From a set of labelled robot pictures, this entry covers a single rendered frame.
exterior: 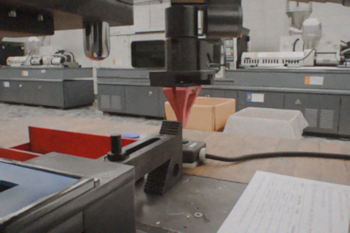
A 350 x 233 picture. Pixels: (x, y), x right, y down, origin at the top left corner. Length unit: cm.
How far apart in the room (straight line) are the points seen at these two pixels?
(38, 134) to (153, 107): 496
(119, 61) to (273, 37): 322
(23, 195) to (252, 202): 27
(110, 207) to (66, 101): 696
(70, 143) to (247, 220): 32
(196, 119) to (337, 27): 458
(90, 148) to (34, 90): 744
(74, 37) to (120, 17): 948
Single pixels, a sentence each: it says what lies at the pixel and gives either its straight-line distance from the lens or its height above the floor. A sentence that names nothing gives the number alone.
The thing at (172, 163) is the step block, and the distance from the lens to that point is 42.
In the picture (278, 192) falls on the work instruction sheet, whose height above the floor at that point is 90.
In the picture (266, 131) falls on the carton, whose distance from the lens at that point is 234.
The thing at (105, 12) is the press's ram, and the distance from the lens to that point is 22.
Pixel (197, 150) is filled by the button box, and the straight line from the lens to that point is 50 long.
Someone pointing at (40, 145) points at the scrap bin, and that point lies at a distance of 59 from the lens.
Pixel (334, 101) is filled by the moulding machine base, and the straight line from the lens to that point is 457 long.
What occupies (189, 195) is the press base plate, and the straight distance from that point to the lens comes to 41.
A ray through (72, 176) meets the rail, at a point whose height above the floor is 99.
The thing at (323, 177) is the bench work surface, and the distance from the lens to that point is 51.
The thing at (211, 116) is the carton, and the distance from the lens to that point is 243.
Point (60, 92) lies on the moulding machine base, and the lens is 719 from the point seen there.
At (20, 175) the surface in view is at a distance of 26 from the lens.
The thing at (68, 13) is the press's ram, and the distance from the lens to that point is 20.
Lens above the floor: 107
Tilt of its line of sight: 9 degrees down
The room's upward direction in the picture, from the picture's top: straight up
